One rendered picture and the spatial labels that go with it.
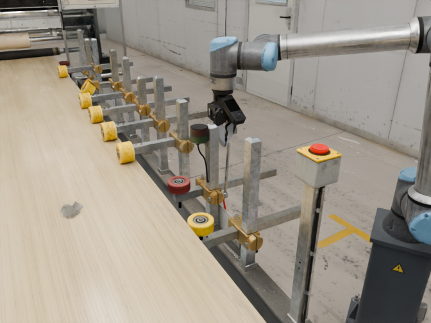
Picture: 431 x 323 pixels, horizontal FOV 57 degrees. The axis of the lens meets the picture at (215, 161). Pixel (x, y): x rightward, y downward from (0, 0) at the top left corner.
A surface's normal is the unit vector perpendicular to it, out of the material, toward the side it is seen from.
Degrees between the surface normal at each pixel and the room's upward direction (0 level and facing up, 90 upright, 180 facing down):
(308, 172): 90
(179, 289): 0
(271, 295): 0
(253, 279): 0
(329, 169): 90
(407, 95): 90
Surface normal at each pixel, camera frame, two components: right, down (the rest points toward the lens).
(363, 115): -0.84, 0.24
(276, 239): 0.00, -0.90
